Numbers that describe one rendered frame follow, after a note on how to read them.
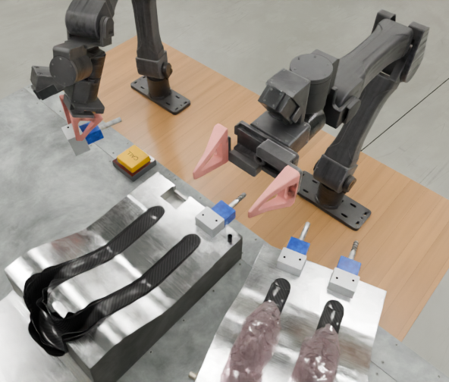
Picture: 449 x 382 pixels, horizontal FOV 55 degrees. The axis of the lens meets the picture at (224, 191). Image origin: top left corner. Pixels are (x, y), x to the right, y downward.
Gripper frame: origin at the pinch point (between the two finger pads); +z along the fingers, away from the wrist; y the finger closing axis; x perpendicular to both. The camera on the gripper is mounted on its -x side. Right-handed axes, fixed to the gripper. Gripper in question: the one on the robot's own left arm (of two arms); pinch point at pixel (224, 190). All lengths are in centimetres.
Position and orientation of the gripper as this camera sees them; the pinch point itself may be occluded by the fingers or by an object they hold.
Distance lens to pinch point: 57.4
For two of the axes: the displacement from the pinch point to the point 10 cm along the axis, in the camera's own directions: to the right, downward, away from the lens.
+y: 7.5, 5.2, -4.1
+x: 0.1, 6.1, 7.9
